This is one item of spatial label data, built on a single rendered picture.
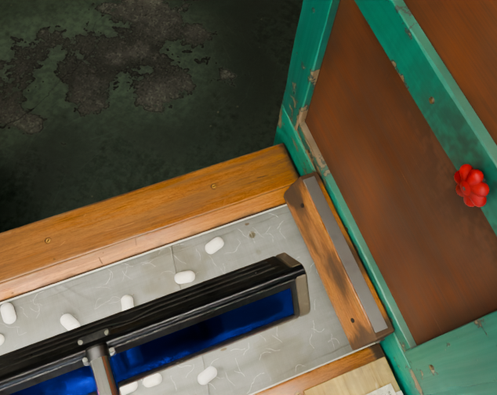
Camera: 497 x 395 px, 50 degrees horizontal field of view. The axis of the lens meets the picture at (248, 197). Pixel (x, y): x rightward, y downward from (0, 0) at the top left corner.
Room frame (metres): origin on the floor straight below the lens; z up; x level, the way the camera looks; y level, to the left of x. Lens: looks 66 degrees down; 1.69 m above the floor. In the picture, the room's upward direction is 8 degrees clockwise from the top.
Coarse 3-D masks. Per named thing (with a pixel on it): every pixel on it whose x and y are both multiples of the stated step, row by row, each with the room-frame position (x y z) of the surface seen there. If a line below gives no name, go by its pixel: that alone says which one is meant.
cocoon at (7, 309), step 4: (4, 304) 0.16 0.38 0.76; (8, 304) 0.16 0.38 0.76; (0, 308) 0.15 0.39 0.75; (4, 308) 0.15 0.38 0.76; (8, 308) 0.15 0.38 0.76; (12, 308) 0.15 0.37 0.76; (4, 312) 0.14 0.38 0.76; (8, 312) 0.14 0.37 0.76; (12, 312) 0.15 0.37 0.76; (4, 316) 0.14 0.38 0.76; (8, 316) 0.14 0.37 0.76; (12, 316) 0.14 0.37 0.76; (4, 320) 0.13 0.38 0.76; (8, 320) 0.13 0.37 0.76; (12, 320) 0.13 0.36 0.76
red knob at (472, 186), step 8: (464, 168) 0.26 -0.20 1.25; (472, 168) 0.26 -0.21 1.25; (456, 176) 0.26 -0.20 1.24; (464, 176) 0.25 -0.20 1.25; (472, 176) 0.25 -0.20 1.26; (480, 176) 0.25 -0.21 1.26; (464, 184) 0.25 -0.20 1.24; (472, 184) 0.25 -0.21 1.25; (480, 184) 0.24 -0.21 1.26; (456, 192) 0.25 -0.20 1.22; (464, 192) 0.24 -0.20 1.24; (472, 192) 0.24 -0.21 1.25; (480, 192) 0.24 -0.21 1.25; (488, 192) 0.24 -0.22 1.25; (464, 200) 0.24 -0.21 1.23; (472, 200) 0.24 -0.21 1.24; (480, 200) 0.23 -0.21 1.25
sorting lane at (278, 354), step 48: (192, 240) 0.33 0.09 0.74; (240, 240) 0.34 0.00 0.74; (288, 240) 0.35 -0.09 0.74; (48, 288) 0.20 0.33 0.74; (96, 288) 0.21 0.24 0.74; (144, 288) 0.22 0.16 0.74; (48, 336) 0.12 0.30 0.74; (288, 336) 0.18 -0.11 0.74; (336, 336) 0.19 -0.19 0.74; (192, 384) 0.07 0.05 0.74; (240, 384) 0.09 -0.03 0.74
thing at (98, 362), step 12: (84, 336) 0.08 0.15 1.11; (96, 336) 0.08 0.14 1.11; (96, 348) 0.07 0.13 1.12; (108, 348) 0.07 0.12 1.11; (84, 360) 0.05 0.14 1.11; (96, 360) 0.05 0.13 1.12; (108, 360) 0.06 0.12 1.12; (96, 372) 0.04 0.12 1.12; (108, 372) 0.04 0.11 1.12; (96, 384) 0.03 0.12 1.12; (108, 384) 0.03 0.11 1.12
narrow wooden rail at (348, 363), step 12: (372, 348) 0.17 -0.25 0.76; (336, 360) 0.14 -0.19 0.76; (348, 360) 0.15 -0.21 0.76; (360, 360) 0.15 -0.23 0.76; (372, 360) 0.15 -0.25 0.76; (312, 372) 0.12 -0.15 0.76; (324, 372) 0.12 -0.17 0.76; (336, 372) 0.12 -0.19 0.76; (288, 384) 0.09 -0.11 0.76; (300, 384) 0.10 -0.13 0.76; (312, 384) 0.10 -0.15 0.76
